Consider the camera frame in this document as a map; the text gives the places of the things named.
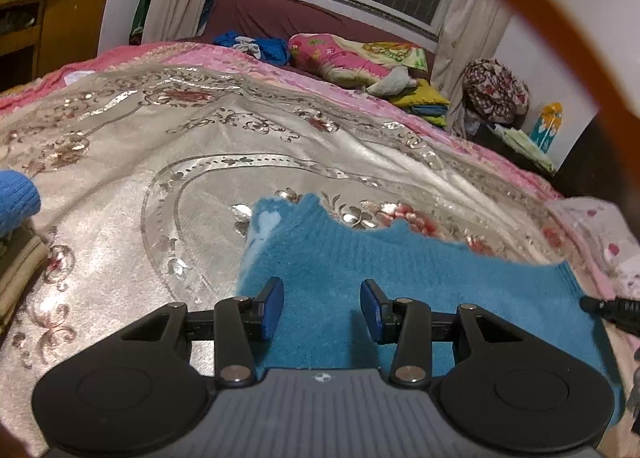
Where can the maroon sofa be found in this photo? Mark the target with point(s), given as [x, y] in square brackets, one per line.
[300, 18]

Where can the yellow-green folded cloth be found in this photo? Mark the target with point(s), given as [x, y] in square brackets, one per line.
[422, 96]

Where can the pink floral quilt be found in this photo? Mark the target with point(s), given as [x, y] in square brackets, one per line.
[345, 56]

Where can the blue sweater with white flowers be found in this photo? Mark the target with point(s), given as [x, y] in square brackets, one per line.
[350, 268]

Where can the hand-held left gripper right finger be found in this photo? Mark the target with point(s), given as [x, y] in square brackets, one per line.
[372, 310]

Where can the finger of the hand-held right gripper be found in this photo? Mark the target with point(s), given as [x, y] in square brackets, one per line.
[612, 310]

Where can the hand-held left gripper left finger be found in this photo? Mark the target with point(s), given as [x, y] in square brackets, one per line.
[267, 310]

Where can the blue knit garment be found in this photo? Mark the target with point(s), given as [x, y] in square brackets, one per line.
[17, 198]

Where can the stack of light green cloths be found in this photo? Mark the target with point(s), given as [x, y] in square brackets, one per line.
[522, 141]

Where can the dark wooden headboard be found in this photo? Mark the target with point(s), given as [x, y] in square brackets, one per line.
[595, 153]

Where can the pile of blue clothes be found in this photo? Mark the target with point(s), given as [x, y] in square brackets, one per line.
[260, 46]

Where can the folded beige clothes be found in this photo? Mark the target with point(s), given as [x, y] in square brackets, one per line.
[17, 273]

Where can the floral cloth bundle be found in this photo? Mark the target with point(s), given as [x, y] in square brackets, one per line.
[495, 91]

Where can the floral satin bedspread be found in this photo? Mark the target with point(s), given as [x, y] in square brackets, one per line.
[200, 148]

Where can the wooden cabinet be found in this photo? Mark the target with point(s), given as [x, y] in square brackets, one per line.
[65, 28]

